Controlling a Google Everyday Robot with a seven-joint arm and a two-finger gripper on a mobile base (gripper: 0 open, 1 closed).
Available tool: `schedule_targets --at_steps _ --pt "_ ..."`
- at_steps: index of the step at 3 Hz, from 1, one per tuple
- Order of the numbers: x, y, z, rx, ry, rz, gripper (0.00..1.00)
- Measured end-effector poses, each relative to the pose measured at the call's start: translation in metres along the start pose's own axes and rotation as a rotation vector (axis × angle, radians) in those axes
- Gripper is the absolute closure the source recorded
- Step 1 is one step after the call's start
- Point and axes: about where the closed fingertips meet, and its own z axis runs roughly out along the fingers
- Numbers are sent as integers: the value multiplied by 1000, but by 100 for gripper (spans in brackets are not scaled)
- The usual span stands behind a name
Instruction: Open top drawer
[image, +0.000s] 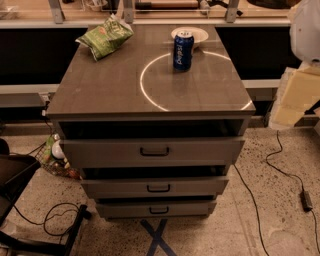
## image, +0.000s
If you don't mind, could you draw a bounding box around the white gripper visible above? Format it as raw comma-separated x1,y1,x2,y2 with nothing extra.
268,0,320,130

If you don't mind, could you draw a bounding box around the grey top drawer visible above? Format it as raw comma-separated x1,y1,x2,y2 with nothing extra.
61,137,244,169

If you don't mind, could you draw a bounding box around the grey drawer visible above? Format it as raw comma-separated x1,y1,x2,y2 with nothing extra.
82,176,228,199
96,200,217,219
61,137,244,169

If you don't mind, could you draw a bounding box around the grey drawer cabinet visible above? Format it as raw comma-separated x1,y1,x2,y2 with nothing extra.
48,25,255,205

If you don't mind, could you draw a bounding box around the grey middle drawer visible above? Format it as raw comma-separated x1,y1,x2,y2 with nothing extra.
82,176,228,199

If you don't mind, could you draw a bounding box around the grey bottom drawer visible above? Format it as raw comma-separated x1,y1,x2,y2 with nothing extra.
96,200,217,219

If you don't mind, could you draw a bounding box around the white bowl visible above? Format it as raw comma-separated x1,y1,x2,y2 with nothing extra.
171,27,209,48

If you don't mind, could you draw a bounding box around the blue pepsi can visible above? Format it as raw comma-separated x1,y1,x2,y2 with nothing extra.
173,30,194,71

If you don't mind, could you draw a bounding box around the green chip bag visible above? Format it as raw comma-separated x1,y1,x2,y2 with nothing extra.
76,15,134,61

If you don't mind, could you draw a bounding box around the black chair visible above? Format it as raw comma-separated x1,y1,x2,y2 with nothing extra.
0,138,92,256

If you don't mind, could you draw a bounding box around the black power adapter cable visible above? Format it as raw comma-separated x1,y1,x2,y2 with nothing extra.
265,129,320,254

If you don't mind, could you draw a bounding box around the black floor cable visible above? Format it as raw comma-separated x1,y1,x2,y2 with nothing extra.
233,163,270,256

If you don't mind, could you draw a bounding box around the wire basket with items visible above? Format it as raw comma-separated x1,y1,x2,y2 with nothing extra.
36,133,81,180

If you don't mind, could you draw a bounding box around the black looped cable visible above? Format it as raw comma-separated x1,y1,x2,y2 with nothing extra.
13,202,82,244

